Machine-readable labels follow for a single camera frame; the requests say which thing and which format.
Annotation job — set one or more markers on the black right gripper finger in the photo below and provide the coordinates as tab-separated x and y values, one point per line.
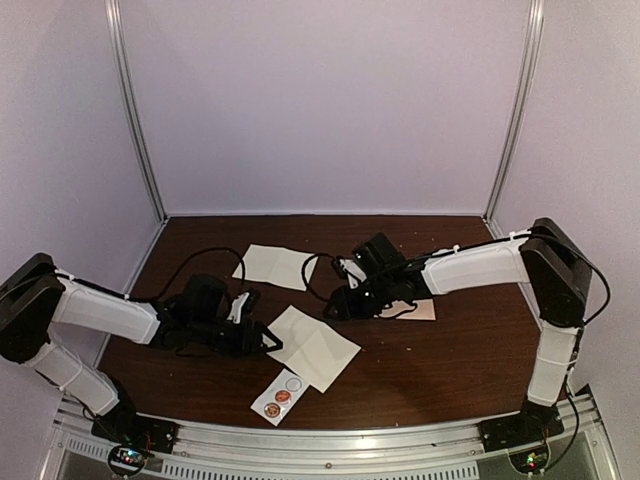
339	299
336	311

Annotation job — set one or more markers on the aluminium frame post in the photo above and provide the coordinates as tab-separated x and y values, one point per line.
527	71
132	114

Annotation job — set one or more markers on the cream spare paper sheet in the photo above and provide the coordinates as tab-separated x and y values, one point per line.
277	266

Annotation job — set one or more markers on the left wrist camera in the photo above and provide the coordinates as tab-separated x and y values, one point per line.
243	305

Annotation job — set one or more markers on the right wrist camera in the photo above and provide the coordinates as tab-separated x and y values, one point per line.
347	269

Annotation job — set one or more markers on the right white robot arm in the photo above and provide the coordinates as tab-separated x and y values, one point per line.
543	257

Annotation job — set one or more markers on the left aluminium frame post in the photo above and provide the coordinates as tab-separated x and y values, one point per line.
132	114

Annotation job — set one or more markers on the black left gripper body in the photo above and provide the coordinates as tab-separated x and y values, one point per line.
204	334

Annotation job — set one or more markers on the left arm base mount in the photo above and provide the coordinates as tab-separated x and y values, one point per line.
136	438

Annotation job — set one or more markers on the sticker sheet with seals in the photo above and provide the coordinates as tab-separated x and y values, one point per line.
275	402

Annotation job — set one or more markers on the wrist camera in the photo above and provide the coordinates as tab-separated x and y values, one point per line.
243	305
347	269

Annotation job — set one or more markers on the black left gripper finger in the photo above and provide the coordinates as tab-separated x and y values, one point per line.
263	349
267	338

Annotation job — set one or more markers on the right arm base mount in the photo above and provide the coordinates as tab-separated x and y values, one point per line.
525	435

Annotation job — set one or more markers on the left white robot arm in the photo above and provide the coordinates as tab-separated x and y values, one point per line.
39	295

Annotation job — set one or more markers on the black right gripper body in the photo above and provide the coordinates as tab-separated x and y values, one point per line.
371	303

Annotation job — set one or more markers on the front aluminium rail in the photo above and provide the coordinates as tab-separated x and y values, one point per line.
450	450

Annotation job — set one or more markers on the cream letter paper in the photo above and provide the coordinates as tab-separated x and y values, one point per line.
311	348

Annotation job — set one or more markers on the cream envelope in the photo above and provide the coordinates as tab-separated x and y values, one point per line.
420	310

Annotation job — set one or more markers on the right aluminium frame post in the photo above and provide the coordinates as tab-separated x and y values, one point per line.
527	71

